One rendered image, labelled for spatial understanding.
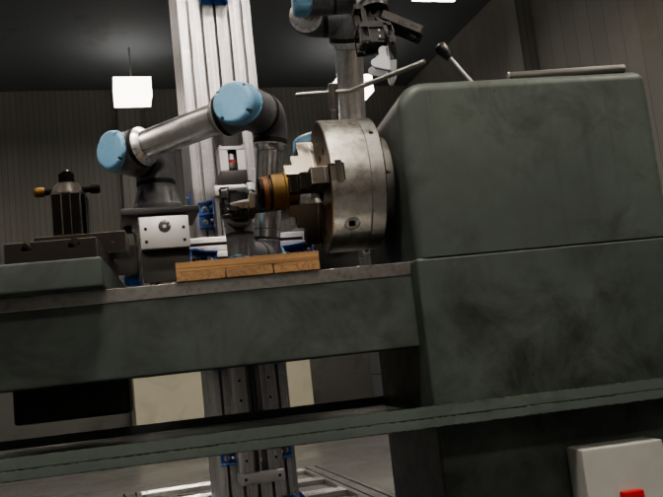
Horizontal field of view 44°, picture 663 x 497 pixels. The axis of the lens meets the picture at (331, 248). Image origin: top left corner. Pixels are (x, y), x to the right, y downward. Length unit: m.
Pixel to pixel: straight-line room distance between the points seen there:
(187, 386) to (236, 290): 6.64
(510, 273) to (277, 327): 0.51
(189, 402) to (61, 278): 6.71
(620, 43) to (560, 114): 5.81
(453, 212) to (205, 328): 0.58
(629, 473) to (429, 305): 0.52
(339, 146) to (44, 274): 0.68
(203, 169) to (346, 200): 0.97
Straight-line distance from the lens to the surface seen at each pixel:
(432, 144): 1.79
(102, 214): 10.89
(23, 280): 1.68
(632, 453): 1.80
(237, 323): 1.71
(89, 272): 1.66
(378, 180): 1.80
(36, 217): 10.92
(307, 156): 1.98
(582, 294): 1.84
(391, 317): 1.75
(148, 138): 2.33
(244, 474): 2.53
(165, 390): 8.31
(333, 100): 1.93
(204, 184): 2.67
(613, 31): 7.80
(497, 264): 1.78
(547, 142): 1.88
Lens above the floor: 0.67
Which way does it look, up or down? 8 degrees up
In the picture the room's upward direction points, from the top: 6 degrees counter-clockwise
